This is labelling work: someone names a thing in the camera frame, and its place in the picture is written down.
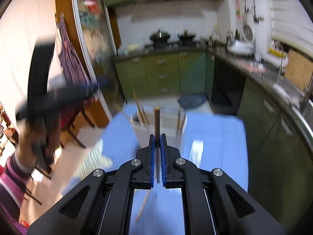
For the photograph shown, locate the red checkered apron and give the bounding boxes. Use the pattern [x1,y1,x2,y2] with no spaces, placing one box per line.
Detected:
[57,14,90,85]

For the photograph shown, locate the hanging black spatula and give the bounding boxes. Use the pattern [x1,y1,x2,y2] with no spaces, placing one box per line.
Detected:
[252,0,259,24]

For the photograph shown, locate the black gas stove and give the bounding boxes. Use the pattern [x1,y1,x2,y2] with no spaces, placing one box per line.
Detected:
[144,41,200,52]

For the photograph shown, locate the wooden chopstick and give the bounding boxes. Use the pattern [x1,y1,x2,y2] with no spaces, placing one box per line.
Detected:
[133,90,146,124]
[140,106,149,125]
[176,106,181,136]
[154,107,160,183]
[135,190,151,222]

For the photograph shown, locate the dark wooden chair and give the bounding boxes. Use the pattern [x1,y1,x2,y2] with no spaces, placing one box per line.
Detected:
[58,102,96,150]

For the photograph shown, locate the blue floor rag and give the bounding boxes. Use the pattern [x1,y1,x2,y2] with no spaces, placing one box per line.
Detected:
[177,94,207,110]

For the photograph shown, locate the white rice cooker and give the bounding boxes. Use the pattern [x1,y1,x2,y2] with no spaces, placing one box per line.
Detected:
[227,23,256,56]

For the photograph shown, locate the black wok right burner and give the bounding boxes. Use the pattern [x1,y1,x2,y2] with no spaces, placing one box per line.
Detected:
[178,29,196,43]

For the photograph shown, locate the steel kitchen faucet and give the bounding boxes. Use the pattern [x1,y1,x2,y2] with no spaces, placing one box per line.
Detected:
[274,40,285,78]

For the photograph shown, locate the green lower kitchen cabinets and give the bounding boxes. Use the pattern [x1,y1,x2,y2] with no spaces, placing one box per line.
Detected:
[113,48,312,234]

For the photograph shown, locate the pink dish cloth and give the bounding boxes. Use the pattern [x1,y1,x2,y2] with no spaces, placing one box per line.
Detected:
[237,61,266,73]

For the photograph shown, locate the glass sliding door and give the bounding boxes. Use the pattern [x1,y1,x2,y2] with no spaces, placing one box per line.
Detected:
[72,0,124,121]

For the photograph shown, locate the black wok with lid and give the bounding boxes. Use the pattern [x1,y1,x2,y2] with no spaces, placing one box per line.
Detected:
[149,29,170,43]

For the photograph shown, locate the white plastic utensil holder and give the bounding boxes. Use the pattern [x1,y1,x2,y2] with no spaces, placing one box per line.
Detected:
[129,110,188,152]

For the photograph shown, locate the person left hand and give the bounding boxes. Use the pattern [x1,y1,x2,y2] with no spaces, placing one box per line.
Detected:
[15,115,61,174]

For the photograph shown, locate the blue star patterned tablecloth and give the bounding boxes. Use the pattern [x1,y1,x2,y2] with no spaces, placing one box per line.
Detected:
[61,102,249,235]

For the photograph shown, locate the wooden cutting board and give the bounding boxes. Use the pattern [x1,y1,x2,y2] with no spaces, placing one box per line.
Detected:
[285,49,312,91]

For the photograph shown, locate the steel kitchen sink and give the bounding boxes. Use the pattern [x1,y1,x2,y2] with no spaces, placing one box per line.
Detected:
[273,76,312,136]

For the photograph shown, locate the white window blind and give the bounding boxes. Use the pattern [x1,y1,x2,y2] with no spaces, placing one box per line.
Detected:
[269,0,313,57]

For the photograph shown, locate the black plastic fork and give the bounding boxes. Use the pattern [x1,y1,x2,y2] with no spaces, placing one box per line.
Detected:
[132,110,140,123]

